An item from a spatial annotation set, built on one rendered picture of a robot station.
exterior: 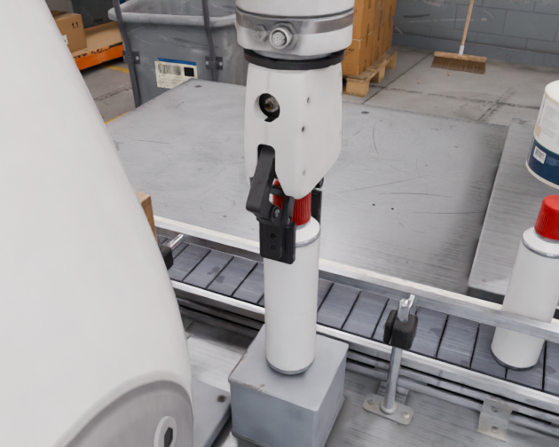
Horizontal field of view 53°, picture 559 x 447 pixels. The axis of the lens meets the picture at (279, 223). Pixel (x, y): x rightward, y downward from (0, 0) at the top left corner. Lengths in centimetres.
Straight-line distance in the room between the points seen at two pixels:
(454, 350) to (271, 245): 31
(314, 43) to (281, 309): 25
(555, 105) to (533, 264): 51
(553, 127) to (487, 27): 413
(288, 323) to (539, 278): 26
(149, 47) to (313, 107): 244
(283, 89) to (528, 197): 72
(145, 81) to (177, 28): 34
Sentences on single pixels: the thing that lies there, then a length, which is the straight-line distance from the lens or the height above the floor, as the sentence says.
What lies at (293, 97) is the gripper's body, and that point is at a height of 123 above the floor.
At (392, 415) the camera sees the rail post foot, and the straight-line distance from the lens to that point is 68.
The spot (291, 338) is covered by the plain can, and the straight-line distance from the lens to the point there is 55.
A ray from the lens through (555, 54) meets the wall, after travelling 514.
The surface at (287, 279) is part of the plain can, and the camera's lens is 50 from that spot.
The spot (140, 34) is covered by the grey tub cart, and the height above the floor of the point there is 70.
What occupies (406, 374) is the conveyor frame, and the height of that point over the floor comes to 85.
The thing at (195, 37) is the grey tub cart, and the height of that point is 70.
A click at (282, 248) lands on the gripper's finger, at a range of 46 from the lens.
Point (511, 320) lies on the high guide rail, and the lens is 64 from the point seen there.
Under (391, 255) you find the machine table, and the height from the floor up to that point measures 83.
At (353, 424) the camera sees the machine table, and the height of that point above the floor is 83.
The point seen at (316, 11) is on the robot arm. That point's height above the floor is 128.
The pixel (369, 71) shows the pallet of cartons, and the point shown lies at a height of 14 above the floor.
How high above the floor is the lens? 136
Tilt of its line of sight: 32 degrees down
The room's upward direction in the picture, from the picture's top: straight up
